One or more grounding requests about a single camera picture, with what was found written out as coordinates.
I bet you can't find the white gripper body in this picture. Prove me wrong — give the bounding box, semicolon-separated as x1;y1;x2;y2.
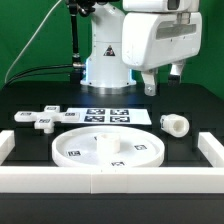
122;12;202;71

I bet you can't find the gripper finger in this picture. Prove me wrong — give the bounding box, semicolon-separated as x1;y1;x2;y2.
141;69;157;96
168;60;185;86

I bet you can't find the white round table top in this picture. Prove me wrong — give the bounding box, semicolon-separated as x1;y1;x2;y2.
52;125;165;168

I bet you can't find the white marker sheet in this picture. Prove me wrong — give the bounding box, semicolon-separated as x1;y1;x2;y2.
63;108;152;125

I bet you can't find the white cross-shaped table base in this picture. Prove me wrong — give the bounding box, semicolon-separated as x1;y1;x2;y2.
14;105;80;134

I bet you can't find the white right fence rail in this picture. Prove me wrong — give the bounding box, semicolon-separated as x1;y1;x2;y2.
198;132;224;168

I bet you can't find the white fence rail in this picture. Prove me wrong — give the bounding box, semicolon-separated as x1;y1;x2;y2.
0;166;224;194
0;130;15;166
198;132;224;168

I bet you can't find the grey cable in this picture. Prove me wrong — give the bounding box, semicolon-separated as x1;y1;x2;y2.
3;0;64;85

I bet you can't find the black cable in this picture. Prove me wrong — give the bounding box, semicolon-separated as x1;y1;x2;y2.
4;64;75;88

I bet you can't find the white left fence rail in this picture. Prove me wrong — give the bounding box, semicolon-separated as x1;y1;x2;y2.
0;130;15;166

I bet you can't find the white front fence rail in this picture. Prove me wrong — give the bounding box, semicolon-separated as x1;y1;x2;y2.
0;166;224;194

